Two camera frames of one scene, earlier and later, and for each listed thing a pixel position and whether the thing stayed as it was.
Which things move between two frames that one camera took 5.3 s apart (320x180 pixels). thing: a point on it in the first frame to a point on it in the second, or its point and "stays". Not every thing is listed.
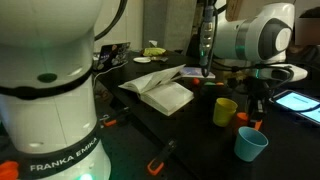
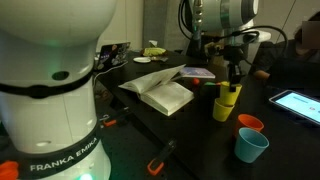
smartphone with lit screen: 299,103 stays
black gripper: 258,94 to 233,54
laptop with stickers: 113,55 stays
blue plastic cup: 249,143 stays
